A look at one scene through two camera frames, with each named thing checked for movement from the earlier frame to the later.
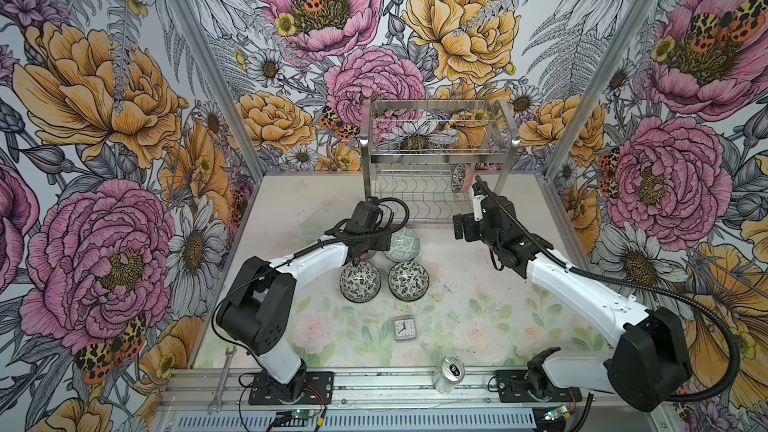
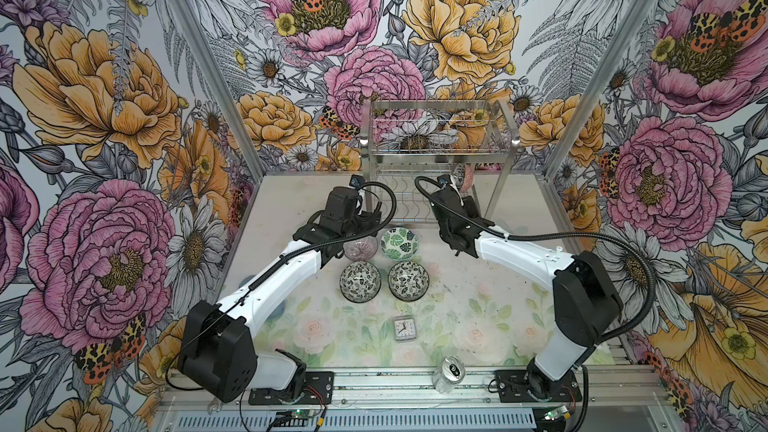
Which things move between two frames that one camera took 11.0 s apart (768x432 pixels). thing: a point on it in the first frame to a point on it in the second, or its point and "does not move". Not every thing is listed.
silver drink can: x=451 y=371 does not move
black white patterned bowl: x=408 y=281 does not move
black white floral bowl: x=457 y=175 does not move
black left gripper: x=383 y=243 to x=365 y=218
